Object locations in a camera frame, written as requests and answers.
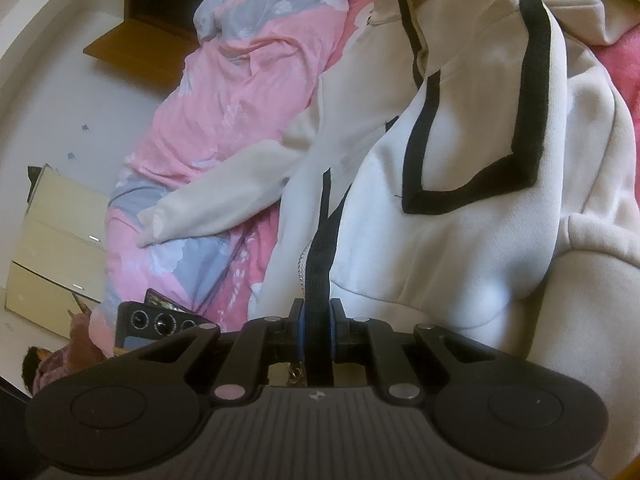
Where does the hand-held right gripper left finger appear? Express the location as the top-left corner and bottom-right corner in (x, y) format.
(137, 298), (307, 403)

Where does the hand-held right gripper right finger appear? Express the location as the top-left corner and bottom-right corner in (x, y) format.
(330, 298), (498, 403)

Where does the beige jacket with black trim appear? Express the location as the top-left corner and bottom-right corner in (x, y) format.
(137, 0), (640, 480)

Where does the black smartphone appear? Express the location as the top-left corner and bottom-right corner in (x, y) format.
(114, 287), (221, 352)

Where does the pink grey floral duvet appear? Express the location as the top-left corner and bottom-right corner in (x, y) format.
(90, 0), (351, 356)

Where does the beige cabinet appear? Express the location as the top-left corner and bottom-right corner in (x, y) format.
(5, 165), (108, 338)

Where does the pink floral bed blanket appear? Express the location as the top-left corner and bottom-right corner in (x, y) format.
(220, 0), (640, 321)

